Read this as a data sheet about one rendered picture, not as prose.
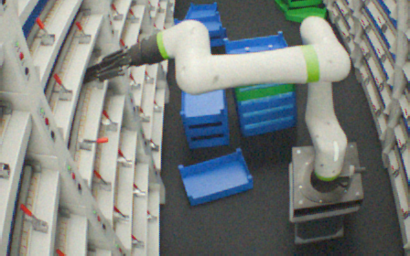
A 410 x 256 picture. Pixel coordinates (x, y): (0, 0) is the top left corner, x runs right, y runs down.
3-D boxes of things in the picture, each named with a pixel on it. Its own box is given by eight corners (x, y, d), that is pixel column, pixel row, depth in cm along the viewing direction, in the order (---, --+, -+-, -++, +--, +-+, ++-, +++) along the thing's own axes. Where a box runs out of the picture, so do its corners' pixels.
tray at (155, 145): (164, 94, 272) (167, 75, 262) (158, 181, 228) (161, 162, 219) (128, 90, 269) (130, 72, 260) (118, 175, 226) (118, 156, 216)
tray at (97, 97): (113, 64, 168) (114, 43, 161) (90, 199, 124) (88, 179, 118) (66, 61, 165) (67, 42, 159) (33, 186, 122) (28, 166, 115)
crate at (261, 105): (286, 78, 252) (285, 67, 247) (296, 103, 238) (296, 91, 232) (231, 87, 253) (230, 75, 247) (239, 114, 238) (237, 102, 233)
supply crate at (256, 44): (283, 43, 236) (281, 30, 230) (294, 66, 221) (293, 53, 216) (225, 50, 236) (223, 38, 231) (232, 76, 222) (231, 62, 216)
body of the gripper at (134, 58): (148, 69, 142) (121, 79, 144) (151, 52, 148) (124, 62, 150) (138, 51, 137) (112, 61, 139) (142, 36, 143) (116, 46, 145)
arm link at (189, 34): (210, 26, 145) (199, 9, 135) (217, 59, 140) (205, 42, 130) (167, 39, 148) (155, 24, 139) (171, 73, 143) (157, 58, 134)
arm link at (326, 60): (340, 62, 146) (342, 34, 138) (353, 87, 137) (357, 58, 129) (294, 66, 145) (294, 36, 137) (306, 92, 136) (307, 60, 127)
